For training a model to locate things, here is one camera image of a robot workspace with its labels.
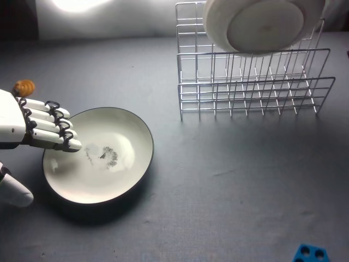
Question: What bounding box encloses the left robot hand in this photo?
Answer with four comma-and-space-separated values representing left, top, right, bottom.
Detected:
0, 88, 83, 207

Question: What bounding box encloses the grey table cloth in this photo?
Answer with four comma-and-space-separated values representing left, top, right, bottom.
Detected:
0, 29, 349, 262

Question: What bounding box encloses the white plate with dark rim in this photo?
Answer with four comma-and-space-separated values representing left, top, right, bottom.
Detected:
41, 106, 155, 205
202, 0, 327, 57

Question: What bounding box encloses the orange toy bread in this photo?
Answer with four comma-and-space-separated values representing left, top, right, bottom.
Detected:
13, 79, 36, 98

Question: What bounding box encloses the silver wire dish rack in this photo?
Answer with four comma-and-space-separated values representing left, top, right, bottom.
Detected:
175, 1, 336, 122

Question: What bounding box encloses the blue pentagon block with holes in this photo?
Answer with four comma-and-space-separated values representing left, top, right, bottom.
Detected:
292, 243, 331, 262

